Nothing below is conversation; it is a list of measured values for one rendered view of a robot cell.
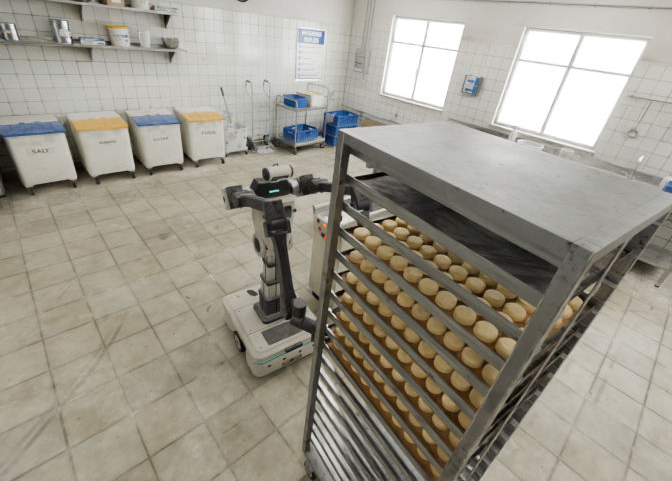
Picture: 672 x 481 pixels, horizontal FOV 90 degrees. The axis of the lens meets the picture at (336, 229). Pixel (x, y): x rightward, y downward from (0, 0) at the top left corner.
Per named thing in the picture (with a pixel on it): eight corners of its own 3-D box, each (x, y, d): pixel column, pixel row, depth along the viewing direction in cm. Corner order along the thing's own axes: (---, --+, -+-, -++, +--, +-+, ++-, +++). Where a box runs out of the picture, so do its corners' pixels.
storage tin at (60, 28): (72, 42, 394) (66, 20, 383) (75, 43, 384) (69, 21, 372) (53, 41, 383) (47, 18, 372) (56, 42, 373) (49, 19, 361)
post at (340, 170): (301, 450, 178) (337, 128, 90) (306, 446, 179) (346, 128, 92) (304, 455, 176) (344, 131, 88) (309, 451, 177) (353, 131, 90)
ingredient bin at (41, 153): (27, 198, 381) (0, 131, 342) (18, 179, 417) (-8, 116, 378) (83, 188, 416) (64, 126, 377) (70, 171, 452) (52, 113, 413)
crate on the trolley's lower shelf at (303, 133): (303, 133, 665) (304, 123, 655) (317, 138, 646) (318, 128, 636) (282, 137, 626) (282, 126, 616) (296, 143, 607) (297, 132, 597)
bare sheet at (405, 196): (348, 181, 98) (349, 177, 98) (437, 166, 120) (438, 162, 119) (553, 313, 58) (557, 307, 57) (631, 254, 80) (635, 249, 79)
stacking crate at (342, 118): (343, 119, 711) (344, 109, 700) (357, 124, 688) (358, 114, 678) (322, 122, 672) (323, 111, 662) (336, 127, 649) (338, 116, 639)
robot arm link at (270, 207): (288, 197, 139) (265, 200, 133) (291, 229, 142) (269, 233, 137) (249, 189, 175) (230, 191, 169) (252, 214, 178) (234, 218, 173)
